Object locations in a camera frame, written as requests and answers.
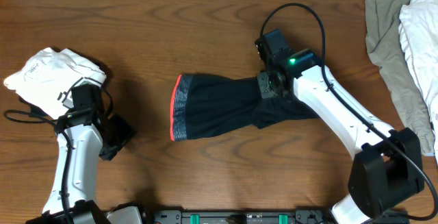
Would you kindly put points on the beige garment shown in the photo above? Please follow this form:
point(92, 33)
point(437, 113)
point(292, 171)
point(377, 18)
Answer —
point(384, 51)

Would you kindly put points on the black leggings red waistband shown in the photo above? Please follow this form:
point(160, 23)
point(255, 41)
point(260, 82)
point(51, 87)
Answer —
point(204, 106)

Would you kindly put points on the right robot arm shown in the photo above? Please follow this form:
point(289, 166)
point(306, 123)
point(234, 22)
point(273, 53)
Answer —
point(387, 164)

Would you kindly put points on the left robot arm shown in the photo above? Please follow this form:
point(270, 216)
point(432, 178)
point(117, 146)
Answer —
point(73, 195)

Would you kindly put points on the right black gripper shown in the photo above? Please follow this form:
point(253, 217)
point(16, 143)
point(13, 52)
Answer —
point(265, 90)

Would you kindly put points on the folded white graphic t-shirt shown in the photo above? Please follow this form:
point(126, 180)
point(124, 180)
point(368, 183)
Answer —
point(47, 78)

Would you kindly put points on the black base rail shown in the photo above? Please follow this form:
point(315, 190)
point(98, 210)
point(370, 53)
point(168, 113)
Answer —
point(295, 217)

